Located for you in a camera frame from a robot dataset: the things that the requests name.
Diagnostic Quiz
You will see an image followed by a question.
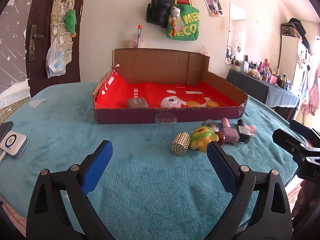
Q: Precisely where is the wall photo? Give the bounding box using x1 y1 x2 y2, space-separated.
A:
204 0 224 17

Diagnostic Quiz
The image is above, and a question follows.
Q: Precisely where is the red Miniso bag liner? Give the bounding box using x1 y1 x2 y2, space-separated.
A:
95 70 240 109

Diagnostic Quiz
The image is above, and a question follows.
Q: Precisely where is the door handle plate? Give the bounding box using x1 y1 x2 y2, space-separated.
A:
28 24 44 62

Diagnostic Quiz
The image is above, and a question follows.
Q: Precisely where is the silver glitter ball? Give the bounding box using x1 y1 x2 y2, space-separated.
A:
201 119 220 133

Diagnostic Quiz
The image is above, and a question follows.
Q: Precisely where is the gold studded cylinder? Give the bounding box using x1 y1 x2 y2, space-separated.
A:
171 132 191 156

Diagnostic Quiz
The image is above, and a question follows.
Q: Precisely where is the black phone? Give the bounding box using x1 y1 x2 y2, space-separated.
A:
0 121 14 141

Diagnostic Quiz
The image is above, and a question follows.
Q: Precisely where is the white wardrobe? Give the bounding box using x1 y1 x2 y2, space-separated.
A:
278 18 311 85

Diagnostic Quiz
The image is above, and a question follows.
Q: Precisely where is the clear glass cup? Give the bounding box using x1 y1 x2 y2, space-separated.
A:
153 112 177 140

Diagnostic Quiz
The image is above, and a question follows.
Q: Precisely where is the pink hanging garment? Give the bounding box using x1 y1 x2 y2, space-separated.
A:
301 65 319 116

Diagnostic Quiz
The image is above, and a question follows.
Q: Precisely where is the black side table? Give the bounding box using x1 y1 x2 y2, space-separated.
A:
226 69 300 121

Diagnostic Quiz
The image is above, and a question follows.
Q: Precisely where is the black backpack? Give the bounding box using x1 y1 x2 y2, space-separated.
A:
146 0 172 29

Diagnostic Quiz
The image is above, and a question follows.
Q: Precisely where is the beige hanging organizer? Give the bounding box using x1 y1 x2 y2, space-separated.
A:
50 0 74 64

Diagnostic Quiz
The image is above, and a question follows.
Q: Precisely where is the pink nail polish bottle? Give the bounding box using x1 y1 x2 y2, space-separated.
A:
221 118 240 145

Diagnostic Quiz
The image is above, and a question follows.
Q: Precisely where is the dark red ball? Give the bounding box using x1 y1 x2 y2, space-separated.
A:
216 132 226 145

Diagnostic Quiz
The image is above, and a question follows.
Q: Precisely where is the pink pig plush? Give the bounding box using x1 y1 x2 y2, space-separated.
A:
124 38 144 48

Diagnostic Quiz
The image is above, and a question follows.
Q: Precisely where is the teal fleece blanket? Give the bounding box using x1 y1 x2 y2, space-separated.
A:
0 81 304 238

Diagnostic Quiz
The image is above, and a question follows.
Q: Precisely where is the cardboard tray box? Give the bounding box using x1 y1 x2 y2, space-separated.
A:
92 48 248 124

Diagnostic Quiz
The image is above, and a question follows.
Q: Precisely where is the white plastic bag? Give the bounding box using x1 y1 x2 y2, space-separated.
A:
46 38 66 78

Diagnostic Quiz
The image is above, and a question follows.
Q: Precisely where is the orange round soap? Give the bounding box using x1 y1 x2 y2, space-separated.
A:
186 101 201 108
206 100 220 108

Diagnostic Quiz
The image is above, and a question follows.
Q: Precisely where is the orange capped metal tube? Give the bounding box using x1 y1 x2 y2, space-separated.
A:
137 24 142 48

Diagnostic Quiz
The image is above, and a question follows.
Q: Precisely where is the green tote bag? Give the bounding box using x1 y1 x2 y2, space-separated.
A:
167 4 200 41

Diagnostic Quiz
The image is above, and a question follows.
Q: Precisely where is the person's right hand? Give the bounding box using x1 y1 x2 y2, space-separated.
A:
291 180 308 218

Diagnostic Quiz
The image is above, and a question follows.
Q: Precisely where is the pink round mirror case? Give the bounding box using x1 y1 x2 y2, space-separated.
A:
161 96 181 108

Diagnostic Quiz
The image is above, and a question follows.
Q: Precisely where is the dark brown door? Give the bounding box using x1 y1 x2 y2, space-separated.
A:
25 0 84 96

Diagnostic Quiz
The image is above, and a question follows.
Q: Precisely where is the white plush keychain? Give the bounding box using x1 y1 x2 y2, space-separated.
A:
170 6 181 21

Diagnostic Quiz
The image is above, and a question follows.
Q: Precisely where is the black nail polish bottle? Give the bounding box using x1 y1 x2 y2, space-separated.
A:
237 119 252 144

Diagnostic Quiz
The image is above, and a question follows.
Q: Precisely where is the white square charger device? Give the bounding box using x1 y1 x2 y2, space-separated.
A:
1 131 29 160

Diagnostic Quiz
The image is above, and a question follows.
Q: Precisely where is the yellow green duck toy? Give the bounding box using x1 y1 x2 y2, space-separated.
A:
189 126 219 153

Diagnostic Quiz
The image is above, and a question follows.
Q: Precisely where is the green plush toy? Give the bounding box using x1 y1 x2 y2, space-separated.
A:
63 9 76 37

